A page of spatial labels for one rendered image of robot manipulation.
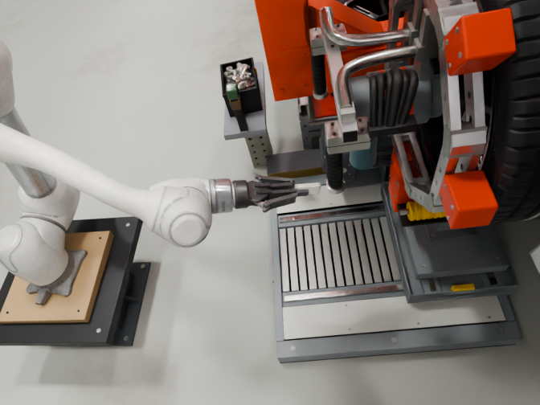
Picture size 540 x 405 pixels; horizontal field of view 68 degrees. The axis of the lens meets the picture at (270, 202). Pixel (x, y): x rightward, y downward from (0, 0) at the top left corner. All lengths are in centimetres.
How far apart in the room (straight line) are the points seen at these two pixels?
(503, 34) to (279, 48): 84
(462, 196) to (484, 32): 29
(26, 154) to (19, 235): 51
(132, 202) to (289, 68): 82
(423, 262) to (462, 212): 69
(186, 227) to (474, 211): 55
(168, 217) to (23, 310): 99
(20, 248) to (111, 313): 36
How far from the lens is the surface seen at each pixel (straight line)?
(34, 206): 154
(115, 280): 159
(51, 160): 100
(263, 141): 191
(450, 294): 155
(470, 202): 83
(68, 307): 161
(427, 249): 152
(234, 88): 146
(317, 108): 189
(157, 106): 262
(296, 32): 141
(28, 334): 170
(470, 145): 82
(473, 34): 74
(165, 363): 173
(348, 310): 156
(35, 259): 151
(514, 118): 80
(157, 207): 84
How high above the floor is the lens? 155
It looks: 54 degrees down
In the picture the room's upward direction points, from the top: 17 degrees counter-clockwise
